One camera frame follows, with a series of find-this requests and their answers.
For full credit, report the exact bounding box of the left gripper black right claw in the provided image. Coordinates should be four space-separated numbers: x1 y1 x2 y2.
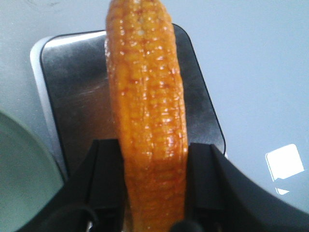
185 143 309 232

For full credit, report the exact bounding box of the orange corn cob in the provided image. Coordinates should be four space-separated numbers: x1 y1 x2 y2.
105 0 188 232

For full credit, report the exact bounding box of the pale green plate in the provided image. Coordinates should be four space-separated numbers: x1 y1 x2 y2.
0 112 63 232

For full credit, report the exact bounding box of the left gripper black left claw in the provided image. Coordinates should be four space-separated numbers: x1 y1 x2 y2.
19 139 125 232

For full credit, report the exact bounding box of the digital kitchen scale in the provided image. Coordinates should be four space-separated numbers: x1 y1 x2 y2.
30 25 226 178

